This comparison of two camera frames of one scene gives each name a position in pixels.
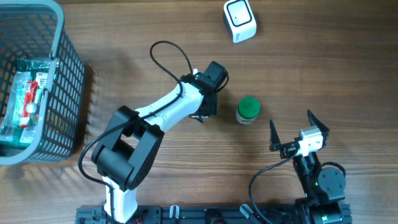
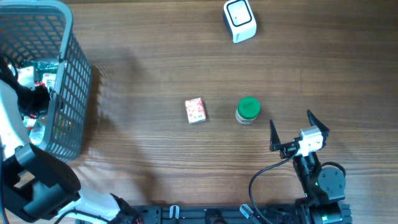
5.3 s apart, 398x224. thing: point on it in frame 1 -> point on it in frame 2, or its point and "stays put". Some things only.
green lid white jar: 248,109 stays put
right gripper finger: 275,142 stays put
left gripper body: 211,110 -> 33,101
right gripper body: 288,150 stays put
